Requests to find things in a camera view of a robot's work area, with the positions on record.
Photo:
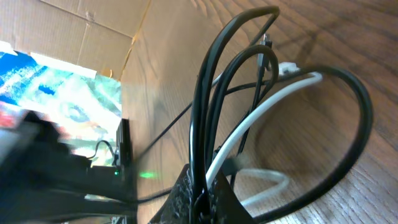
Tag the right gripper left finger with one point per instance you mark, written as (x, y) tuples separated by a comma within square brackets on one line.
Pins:
[(178, 207)]

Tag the colourful patterned cloth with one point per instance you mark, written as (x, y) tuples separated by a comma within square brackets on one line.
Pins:
[(85, 110)]

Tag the brown cardboard box wall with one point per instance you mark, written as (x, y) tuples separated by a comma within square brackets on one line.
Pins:
[(95, 34)]

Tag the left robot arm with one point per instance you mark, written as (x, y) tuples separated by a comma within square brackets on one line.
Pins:
[(43, 181)]

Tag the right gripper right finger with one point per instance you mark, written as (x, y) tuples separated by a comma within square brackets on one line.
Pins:
[(225, 206)]

